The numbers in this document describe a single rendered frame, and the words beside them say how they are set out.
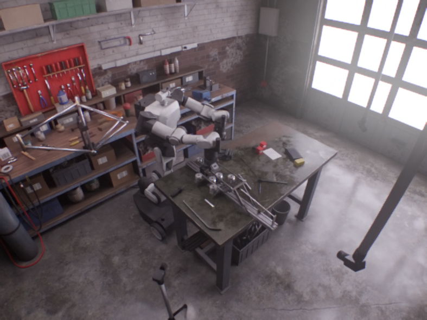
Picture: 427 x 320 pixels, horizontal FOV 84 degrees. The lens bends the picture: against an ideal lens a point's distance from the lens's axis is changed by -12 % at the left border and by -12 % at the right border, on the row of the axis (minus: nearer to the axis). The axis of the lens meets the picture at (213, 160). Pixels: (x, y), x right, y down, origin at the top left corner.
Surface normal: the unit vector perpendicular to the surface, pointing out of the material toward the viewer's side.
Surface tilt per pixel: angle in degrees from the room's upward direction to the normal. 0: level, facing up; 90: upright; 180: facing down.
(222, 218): 0
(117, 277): 0
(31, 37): 90
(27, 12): 91
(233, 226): 0
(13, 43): 90
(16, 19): 92
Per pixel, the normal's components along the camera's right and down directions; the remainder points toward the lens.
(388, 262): 0.00, -0.79
